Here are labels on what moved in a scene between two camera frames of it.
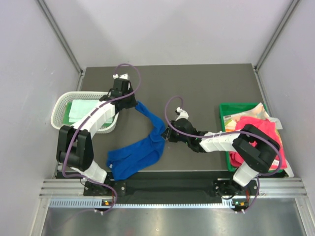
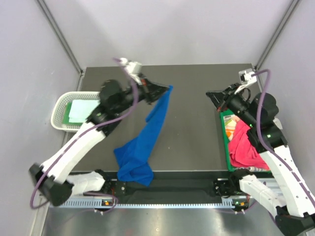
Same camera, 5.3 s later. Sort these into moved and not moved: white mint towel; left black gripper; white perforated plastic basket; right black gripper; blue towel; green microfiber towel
Moved: right black gripper; blue towel; left black gripper
Not moved: white perforated plastic basket; white mint towel; green microfiber towel
